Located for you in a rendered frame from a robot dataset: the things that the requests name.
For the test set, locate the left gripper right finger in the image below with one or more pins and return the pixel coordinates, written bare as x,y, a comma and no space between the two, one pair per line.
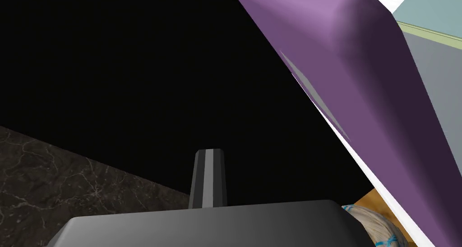
218,182

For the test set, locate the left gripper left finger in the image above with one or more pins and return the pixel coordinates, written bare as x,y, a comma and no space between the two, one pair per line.
198,182

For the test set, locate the white blue patterned round object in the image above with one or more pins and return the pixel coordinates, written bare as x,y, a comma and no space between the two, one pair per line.
375,225

